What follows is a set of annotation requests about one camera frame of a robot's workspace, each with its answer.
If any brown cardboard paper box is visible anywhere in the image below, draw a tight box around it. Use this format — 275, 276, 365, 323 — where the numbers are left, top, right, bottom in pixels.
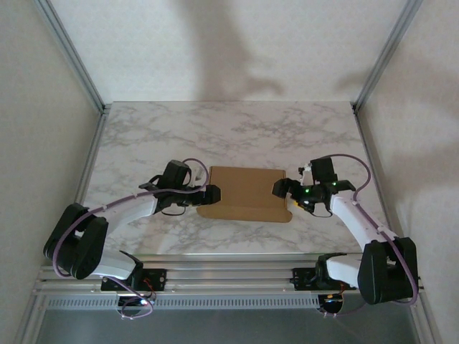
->
196, 165, 292, 224

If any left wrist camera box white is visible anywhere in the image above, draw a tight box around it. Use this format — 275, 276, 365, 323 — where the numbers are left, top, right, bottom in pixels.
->
189, 166, 206, 186

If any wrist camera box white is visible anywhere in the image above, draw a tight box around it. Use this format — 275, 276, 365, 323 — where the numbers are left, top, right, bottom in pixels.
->
296, 162, 313, 183
189, 166, 206, 186

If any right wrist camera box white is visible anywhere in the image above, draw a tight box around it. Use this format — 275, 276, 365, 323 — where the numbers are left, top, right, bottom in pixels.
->
296, 162, 313, 183

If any aluminium side rail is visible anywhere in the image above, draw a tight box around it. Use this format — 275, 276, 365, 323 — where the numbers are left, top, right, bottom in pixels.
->
353, 110, 401, 244
70, 110, 110, 212

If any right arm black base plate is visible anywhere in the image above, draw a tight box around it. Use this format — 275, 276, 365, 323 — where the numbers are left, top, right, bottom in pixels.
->
290, 267, 359, 291

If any aluminium mounting rail frame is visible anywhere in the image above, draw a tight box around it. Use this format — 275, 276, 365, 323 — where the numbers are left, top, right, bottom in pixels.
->
32, 252, 426, 297

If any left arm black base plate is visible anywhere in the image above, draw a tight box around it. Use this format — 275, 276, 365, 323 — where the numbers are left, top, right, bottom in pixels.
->
100, 268, 168, 292

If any grey slotted cable duct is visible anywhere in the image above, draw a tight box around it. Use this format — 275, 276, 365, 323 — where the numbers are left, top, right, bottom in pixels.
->
46, 295, 320, 310

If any aluminium corner post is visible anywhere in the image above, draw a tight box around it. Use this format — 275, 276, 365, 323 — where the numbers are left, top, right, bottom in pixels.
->
353, 0, 424, 114
34, 0, 110, 114

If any aluminium frame leg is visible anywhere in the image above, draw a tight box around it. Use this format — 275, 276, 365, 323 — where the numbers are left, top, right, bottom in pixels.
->
14, 297, 47, 344
408, 297, 444, 344

